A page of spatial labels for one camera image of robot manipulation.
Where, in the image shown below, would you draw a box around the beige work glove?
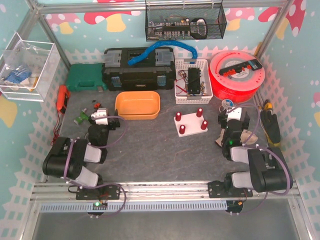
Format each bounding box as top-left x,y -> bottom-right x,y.
215,129 -> 258,147

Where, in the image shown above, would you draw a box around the large red spring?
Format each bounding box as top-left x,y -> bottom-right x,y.
200,120 -> 208,131
196,108 -> 203,118
179,124 -> 186,135
175,112 -> 182,122

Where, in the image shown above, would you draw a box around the white peg board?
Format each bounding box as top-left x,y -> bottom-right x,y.
173,112 -> 209,138

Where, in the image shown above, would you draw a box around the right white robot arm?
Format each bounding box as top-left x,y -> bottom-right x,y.
218,107 -> 294,195

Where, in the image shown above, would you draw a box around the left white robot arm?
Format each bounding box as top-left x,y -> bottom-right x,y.
42,114 -> 125,190

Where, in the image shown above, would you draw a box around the green circuit board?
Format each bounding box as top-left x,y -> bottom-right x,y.
73,108 -> 89,125

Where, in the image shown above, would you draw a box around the small solder spool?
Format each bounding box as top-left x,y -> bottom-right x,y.
219,99 -> 234,113

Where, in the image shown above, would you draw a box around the black yellow work glove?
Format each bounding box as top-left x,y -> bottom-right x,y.
260,110 -> 281,147

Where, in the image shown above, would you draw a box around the yellow black screwdriver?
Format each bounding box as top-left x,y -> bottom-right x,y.
259,99 -> 273,111

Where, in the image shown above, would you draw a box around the orange plastic tray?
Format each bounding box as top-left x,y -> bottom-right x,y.
114,91 -> 161,120

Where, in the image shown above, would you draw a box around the orange multimeter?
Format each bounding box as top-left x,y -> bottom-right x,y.
56,85 -> 71,114

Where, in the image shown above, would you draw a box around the red filament spool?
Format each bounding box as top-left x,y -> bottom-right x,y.
208,50 -> 266,104

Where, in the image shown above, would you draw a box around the green plastic tool case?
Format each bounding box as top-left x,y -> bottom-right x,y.
65,63 -> 108,92

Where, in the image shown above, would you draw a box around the white slotted basket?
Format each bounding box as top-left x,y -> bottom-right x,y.
174,58 -> 213,105

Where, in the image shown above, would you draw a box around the black module in basket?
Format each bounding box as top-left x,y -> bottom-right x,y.
187,67 -> 201,95

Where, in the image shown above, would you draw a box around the black plastic toolbox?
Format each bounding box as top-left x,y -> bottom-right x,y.
102,46 -> 176,91

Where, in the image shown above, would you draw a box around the clear acrylic box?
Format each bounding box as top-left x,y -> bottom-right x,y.
0,33 -> 61,102

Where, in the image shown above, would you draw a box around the blue white gloves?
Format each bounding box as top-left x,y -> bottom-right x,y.
4,65 -> 32,86

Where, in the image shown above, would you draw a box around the orange handled pliers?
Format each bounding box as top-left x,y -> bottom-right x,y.
92,100 -> 102,110

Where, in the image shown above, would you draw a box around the grey slotted cable duct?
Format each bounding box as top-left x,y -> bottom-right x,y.
39,200 -> 228,213

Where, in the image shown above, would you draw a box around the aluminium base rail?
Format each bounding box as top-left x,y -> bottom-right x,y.
31,181 -> 300,203

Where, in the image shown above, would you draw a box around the blue corrugated hose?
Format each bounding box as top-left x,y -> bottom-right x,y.
127,40 -> 199,66

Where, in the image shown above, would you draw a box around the black wire mesh basket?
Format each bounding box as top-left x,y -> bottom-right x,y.
145,0 -> 227,42

